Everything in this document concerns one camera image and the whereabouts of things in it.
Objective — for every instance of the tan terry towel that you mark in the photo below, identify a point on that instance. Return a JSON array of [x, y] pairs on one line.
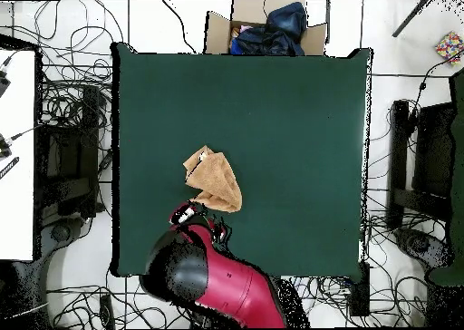
[[217, 181]]

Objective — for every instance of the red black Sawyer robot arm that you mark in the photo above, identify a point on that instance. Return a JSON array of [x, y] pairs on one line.
[[235, 290]]

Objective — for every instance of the flat black strip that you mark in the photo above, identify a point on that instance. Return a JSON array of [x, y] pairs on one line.
[[9, 167]]

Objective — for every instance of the grey curved stand base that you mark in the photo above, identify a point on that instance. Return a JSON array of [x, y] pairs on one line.
[[59, 232]]

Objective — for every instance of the black power strip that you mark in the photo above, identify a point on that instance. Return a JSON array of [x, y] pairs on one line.
[[106, 312], [360, 293]]

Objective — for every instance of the black metal stand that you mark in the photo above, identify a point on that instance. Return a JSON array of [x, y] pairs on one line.
[[398, 145], [90, 127]]

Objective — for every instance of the dark green table cloth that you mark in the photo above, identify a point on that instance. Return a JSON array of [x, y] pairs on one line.
[[290, 145]]

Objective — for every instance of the white side table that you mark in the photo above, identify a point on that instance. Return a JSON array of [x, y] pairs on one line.
[[18, 206]]

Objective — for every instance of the brown cardboard box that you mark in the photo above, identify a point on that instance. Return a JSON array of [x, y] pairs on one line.
[[217, 32]]

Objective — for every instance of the dark blue clothing pile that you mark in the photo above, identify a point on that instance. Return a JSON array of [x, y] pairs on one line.
[[282, 29]]

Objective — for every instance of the black round floor base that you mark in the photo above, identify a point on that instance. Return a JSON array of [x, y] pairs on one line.
[[420, 244]]

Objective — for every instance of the black metal rod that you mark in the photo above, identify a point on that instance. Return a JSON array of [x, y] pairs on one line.
[[411, 17]]

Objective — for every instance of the multicoloured patterned box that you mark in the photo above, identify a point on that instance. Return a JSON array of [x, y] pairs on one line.
[[449, 45]]

